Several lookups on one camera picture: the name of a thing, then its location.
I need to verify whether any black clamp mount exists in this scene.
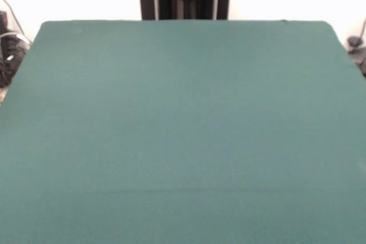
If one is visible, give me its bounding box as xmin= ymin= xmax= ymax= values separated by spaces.
xmin=347 ymin=35 xmax=366 ymax=79

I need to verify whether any dark green tablecloth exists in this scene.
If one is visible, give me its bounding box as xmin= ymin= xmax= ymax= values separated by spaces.
xmin=0 ymin=19 xmax=366 ymax=244

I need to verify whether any black electronics pile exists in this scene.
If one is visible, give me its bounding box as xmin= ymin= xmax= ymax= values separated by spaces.
xmin=0 ymin=10 xmax=31 ymax=89

